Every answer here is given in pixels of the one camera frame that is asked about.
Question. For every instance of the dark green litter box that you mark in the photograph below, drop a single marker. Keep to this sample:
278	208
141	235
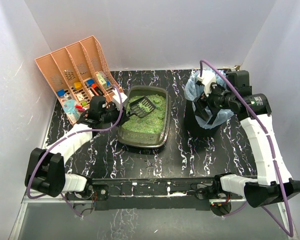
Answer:
147	118

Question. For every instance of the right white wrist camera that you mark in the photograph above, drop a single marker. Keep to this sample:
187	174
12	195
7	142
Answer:
206	79

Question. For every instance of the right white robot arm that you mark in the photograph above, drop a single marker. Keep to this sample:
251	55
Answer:
274	183

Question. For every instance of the black slotted litter scoop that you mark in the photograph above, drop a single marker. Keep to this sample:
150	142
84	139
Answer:
133	110

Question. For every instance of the orange black highlighter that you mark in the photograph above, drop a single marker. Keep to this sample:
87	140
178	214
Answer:
97	90

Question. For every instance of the yellow pencil sharpener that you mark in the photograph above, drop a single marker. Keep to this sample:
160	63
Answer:
77	86

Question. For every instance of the black trash bin blue bag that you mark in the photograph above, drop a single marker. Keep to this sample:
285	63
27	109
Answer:
195	125

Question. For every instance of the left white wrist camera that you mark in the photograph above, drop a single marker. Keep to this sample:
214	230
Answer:
119	100

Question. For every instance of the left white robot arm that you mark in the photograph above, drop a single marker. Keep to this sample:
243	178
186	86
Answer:
46	168

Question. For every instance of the peach plastic file organizer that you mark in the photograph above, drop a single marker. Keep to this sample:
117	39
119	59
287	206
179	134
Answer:
77	62

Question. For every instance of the light blue correction tape pack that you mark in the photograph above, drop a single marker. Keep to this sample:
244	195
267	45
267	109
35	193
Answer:
71	111

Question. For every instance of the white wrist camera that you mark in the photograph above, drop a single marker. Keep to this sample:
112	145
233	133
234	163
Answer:
206	79
119	100

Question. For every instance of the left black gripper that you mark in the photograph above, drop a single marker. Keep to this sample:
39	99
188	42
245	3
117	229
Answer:
121	114

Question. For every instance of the green white eraser pack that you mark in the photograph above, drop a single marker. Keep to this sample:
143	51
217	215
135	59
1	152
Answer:
103	80

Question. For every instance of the green litter clumps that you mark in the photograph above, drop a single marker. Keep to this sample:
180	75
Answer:
146	107

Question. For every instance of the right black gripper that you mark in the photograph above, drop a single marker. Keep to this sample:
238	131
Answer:
207	104

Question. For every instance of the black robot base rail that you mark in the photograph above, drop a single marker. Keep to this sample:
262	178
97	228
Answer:
197	193

